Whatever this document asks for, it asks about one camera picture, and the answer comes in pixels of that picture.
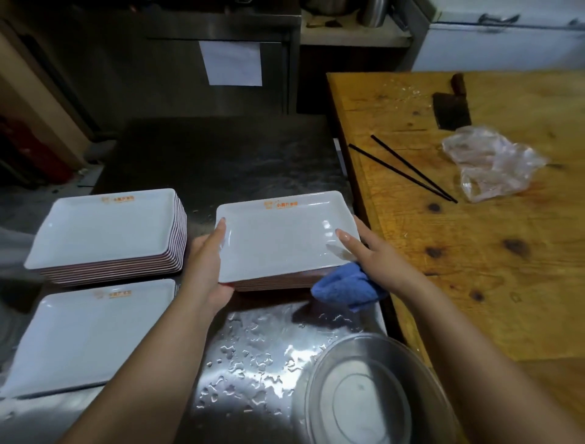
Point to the loose light floor tile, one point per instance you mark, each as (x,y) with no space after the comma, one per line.
(91,176)

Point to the steel basin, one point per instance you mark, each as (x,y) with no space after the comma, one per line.
(329,5)

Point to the black chopstick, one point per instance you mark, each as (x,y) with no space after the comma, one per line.
(402,173)
(413,168)

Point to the crumpled clear plastic bag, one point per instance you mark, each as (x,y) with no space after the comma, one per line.
(493,164)

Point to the person's right forearm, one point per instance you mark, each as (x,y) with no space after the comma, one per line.
(489,370)

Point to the white paper sheet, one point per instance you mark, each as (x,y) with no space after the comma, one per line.
(231,64)

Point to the red fire extinguisher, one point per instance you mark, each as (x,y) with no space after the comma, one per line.
(36,151)

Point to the blue cloth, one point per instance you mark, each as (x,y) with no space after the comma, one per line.
(347,288)

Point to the steel work table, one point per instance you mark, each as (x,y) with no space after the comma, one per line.
(228,151)

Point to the wiped plates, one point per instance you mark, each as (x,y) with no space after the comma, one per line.
(279,238)

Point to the steel jug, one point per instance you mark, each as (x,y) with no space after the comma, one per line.
(372,13)

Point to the stack of white plates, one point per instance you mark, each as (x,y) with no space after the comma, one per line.
(100,224)
(274,284)

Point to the stainless steel cabinet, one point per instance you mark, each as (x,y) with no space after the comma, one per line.
(137,82)

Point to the grey brick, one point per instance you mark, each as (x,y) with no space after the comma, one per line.
(100,150)

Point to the white chest freezer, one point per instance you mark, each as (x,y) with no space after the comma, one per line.
(493,48)

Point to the clear glass bowl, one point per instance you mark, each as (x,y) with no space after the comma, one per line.
(365,398)

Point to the wooden table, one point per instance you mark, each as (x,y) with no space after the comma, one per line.
(502,283)

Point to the beige side counter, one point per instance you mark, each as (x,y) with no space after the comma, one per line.
(356,36)

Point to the person's left forearm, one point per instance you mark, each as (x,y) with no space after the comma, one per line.
(141,384)

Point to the person's left hand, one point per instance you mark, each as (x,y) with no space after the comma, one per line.
(205,274)

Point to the white rectangular plate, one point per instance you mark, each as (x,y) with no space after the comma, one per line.
(82,334)

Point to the person's right hand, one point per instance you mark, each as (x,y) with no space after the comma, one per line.
(388,270)

